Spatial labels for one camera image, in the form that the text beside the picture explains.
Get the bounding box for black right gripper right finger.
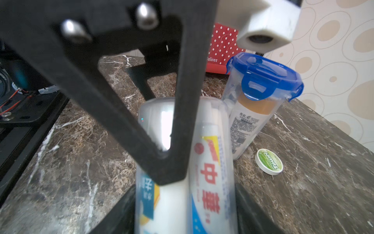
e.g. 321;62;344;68
235;183;284;234

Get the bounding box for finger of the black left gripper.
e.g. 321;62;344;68
128;55;179;101
1;1;218;185

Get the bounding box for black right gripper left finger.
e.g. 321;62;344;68
89;185;136;234

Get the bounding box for white shampoo tube gold cap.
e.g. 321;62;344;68
134;170;191;234

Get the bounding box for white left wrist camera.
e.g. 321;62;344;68
216;0;303;54

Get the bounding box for red polka dot toaster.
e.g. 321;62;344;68
206;23;246;74

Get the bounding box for round green towel tablet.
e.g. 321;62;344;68
255;149;284;176

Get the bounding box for red white toothpaste packet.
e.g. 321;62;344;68
189;112;235;234

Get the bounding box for blue lid container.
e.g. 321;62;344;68
134;96;239;234
222;52;304;160

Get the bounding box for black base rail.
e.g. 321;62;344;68
1;91;69;204

